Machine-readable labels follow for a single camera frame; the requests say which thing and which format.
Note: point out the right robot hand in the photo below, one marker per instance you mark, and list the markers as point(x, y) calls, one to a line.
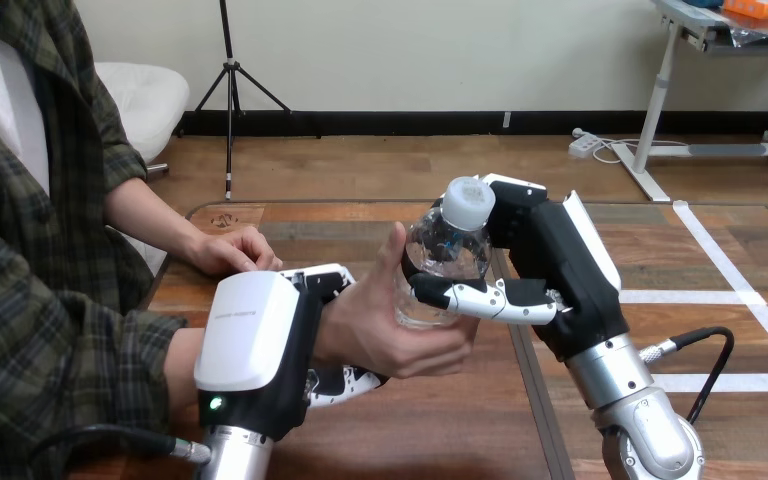
point(556, 265)

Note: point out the person's hand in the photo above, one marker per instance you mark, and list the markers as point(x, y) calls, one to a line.
point(232, 248)
point(384, 331)

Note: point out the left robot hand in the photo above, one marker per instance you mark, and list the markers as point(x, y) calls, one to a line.
point(251, 331)

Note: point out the clear water bottle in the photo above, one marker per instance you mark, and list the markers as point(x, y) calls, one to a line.
point(447, 255)

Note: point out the person's forearm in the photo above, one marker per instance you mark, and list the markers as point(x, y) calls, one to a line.
point(182, 361)
point(149, 215)

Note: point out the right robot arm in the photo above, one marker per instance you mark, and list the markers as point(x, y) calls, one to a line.
point(629, 411)

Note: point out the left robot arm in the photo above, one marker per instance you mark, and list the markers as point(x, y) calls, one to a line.
point(235, 457)

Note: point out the person's body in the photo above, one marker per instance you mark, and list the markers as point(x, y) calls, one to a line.
point(33, 265)

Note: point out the white power strip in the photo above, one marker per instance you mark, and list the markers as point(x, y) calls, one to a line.
point(584, 144)

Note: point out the black tripod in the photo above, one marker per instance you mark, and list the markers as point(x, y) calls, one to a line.
point(230, 86)

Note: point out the white cushioned chair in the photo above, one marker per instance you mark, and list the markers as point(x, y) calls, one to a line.
point(142, 109)

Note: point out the white desk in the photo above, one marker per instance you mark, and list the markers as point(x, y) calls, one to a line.
point(702, 99)

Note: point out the foil sheet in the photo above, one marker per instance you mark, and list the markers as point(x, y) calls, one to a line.
point(765, 34)

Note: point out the orange thing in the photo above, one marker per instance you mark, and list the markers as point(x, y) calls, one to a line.
point(762, 8)

